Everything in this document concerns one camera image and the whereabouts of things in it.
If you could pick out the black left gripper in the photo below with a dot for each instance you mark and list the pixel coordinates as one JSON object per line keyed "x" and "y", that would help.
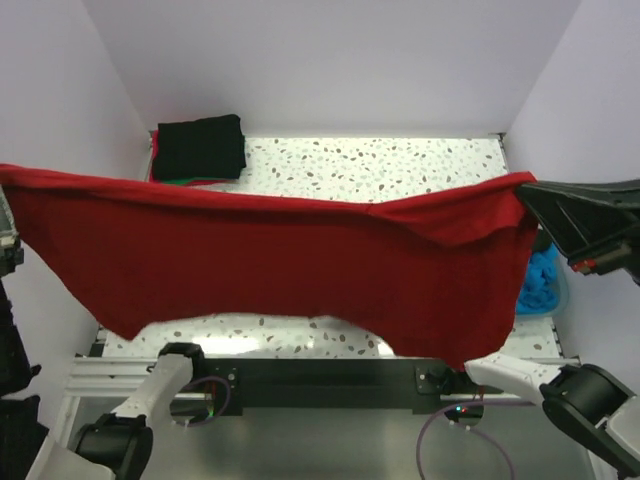
{"x": 10, "y": 247}

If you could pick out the blue plastic basket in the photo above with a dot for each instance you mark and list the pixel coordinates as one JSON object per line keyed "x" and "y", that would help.
{"x": 560, "y": 288}

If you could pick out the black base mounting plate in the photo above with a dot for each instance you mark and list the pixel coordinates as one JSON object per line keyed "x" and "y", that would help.
{"x": 420, "y": 385}

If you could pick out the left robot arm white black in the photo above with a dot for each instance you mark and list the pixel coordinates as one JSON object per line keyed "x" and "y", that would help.
{"x": 117, "y": 446}

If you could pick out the folded red t shirt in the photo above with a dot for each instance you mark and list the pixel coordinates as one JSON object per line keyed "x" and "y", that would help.
{"x": 154, "y": 150}

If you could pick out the folded green t shirt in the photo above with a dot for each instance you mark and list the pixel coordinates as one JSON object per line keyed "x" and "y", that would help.
{"x": 195, "y": 182}

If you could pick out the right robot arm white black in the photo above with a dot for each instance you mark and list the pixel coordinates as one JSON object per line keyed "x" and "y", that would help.
{"x": 587, "y": 403}

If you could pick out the red t shirt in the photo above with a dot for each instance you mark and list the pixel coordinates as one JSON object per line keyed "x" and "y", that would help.
{"x": 154, "y": 150}
{"x": 436, "y": 275}

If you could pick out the blue t shirt in basket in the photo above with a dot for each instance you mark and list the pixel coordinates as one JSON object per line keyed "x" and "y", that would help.
{"x": 537, "y": 295}

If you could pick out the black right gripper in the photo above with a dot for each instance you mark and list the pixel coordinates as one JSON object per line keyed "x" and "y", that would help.
{"x": 589, "y": 221}

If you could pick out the folded black t shirt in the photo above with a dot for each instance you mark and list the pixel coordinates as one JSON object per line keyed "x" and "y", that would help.
{"x": 212, "y": 147}

